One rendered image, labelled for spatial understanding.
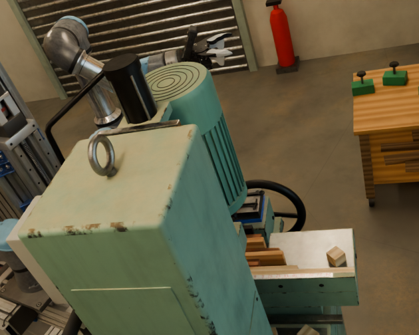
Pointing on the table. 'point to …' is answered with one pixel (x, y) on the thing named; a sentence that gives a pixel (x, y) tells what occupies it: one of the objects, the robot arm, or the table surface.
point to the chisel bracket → (241, 234)
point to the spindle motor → (201, 120)
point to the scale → (292, 276)
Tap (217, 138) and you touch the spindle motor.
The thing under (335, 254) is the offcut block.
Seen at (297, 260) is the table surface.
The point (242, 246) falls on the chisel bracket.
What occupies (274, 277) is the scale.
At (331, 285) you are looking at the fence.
